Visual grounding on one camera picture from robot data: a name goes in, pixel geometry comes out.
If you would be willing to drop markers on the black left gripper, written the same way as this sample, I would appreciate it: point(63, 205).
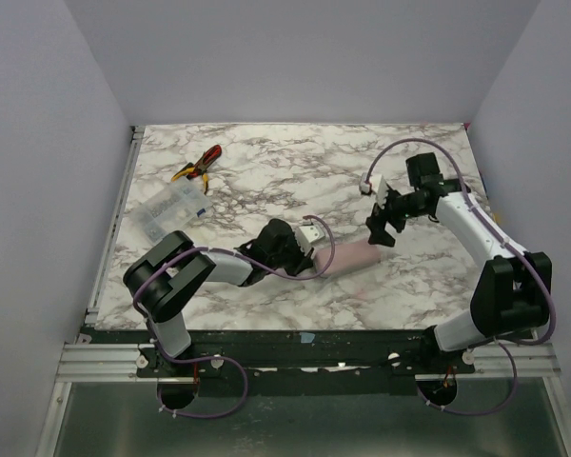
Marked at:
point(300, 258)

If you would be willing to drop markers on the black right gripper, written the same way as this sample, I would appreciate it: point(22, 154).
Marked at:
point(387, 216)

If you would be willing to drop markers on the pink umbrella case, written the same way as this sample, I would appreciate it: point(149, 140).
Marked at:
point(346, 258)

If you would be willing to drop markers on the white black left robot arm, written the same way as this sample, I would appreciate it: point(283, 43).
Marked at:
point(165, 279)

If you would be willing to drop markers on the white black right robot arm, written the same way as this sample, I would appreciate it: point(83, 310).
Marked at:
point(512, 292)

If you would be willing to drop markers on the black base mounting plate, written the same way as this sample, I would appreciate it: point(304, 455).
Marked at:
point(278, 353)

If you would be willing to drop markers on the clear plastic screw box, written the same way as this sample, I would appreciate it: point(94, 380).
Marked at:
point(172, 208)

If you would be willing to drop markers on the red black pliers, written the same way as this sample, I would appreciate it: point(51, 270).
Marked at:
point(210, 156)

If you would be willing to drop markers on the yellow black pliers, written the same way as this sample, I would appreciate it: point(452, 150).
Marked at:
point(190, 172)

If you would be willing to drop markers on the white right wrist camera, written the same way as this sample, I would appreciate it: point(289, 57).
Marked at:
point(375, 185)

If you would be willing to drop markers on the aluminium frame rail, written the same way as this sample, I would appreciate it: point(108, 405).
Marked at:
point(99, 363)

